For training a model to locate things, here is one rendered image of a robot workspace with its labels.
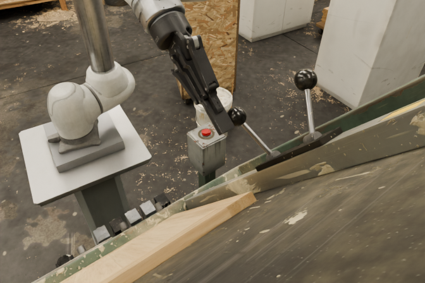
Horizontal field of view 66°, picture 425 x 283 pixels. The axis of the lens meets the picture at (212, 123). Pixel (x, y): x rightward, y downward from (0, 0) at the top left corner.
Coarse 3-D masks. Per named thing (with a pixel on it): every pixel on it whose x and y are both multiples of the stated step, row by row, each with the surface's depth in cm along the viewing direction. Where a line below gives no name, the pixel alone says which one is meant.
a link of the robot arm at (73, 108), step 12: (60, 84) 133; (72, 84) 133; (48, 96) 131; (60, 96) 128; (72, 96) 130; (84, 96) 135; (48, 108) 133; (60, 108) 129; (72, 108) 130; (84, 108) 135; (96, 108) 139; (60, 120) 132; (72, 120) 133; (84, 120) 137; (60, 132) 138; (72, 132) 137; (84, 132) 141
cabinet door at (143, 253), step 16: (208, 208) 68; (224, 208) 55; (240, 208) 56; (160, 224) 99; (176, 224) 75; (192, 224) 57; (208, 224) 53; (144, 240) 80; (160, 240) 63; (176, 240) 51; (192, 240) 51; (112, 256) 84; (128, 256) 65; (144, 256) 51; (160, 256) 49; (80, 272) 88; (96, 272) 68; (112, 272) 55; (128, 272) 47; (144, 272) 48
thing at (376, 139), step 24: (384, 120) 37; (408, 120) 34; (336, 144) 43; (360, 144) 40; (384, 144) 37; (408, 144) 35; (288, 168) 54; (312, 168) 49; (336, 168) 45; (216, 192) 84; (240, 192) 72
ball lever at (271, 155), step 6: (234, 108) 60; (240, 108) 60; (228, 114) 60; (234, 114) 59; (240, 114) 59; (246, 114) 61; (234, 120) 59; (240, 120) 59; (246, 126) 61; (252, 132) 61; (258, 138) 61; (258, 144) 61; (264, 144) 61; (264, 150) 61; (270, 150) 61; (276, 150) 60; (270, 156) 60
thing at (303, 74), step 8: (304, 72) 52; (312, 72) 52; (296, 80) 53; (304, 80) 52; (312, 80) 52; (304, 88) 53; (304, 96) 53; (312, 112) 52; (312, 120) 51; (312, 128) 50; (304, 136) 51; (312, 136) 49; (304, 144) 51
